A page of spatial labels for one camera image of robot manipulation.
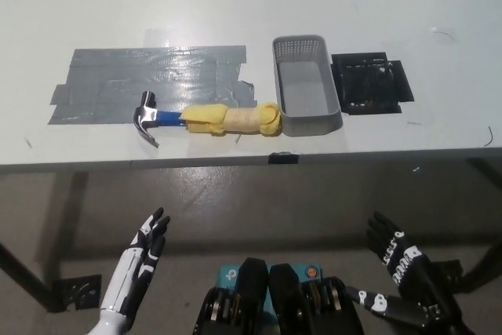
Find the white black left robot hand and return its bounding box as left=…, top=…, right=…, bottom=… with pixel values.
left=99, top=207, right=172, bottom=317

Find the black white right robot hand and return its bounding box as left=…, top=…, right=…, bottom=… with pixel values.
left=347, top=211, right=471, bottom=335

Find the blue hammer with yellow wrap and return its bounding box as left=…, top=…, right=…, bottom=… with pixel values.
left=132, top=90, right=282, bottom=149

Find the teal robot body panel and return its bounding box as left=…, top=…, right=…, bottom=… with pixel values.
left=216, top=262, right=323, bottom=312

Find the black tape on desk edge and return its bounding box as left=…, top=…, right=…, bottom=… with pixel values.
left=267, top=151, right=299, bottom=166

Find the gray perforated plastic container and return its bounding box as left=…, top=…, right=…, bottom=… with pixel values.
left=271, top=35, right=344, bottom=137

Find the black tape patch on desk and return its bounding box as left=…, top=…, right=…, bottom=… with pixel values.
left=331, top=51, right=416, bottom=116

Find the gray duct tape patch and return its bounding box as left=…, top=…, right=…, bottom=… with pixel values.
left=47, top=45, right=258, bottom=126

